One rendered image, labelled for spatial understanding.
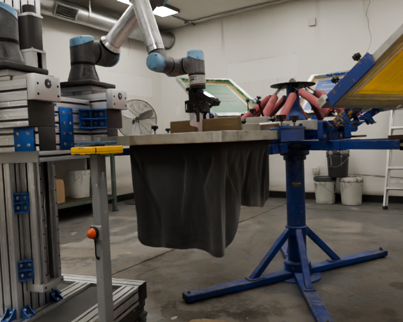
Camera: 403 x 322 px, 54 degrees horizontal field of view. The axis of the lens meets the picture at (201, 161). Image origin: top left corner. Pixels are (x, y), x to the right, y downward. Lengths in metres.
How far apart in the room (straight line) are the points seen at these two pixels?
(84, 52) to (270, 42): 4.80
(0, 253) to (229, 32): 5.65
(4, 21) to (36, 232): 0.85
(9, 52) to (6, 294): 1.02
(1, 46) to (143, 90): 5.72
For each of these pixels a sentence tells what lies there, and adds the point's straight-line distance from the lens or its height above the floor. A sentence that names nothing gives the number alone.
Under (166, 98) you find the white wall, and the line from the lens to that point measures 7.53.
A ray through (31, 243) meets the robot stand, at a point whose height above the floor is 0.54.
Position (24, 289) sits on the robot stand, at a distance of 1.98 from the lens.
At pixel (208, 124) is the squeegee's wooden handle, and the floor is 1.03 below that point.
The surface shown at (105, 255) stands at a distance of 1.50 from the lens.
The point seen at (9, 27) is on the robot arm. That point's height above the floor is 1.40.
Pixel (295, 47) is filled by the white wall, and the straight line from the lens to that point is 6.39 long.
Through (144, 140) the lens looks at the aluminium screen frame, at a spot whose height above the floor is 0.97.
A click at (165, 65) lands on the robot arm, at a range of 1.73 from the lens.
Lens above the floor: 0.96
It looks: 3 degrees down
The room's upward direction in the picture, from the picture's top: 2 degrees counter-clockwise
